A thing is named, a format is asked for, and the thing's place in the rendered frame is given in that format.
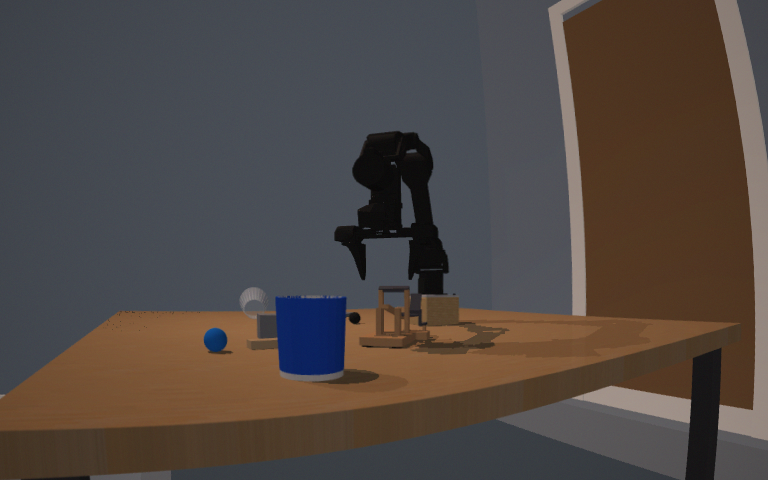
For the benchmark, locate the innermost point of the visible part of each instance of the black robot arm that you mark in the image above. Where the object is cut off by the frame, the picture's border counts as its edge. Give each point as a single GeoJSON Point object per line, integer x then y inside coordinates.
{"type": "Point", "coordinates": [373, 170]}

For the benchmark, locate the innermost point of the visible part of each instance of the blue mug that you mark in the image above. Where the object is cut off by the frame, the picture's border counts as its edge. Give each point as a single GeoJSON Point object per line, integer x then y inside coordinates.
{"type": "Point", "coordinates": [311, 337]}

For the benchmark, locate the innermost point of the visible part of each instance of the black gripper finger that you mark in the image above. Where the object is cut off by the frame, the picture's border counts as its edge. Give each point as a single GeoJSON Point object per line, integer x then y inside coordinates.
{"type": "Point", "coordinates": [416, 249]}
{"type": "Point", "coordinates": [358, 251]}

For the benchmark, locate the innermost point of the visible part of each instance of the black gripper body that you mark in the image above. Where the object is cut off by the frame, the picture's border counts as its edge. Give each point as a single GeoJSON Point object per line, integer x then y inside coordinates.
{"type": "Point", "coordinates": [418, 231]}

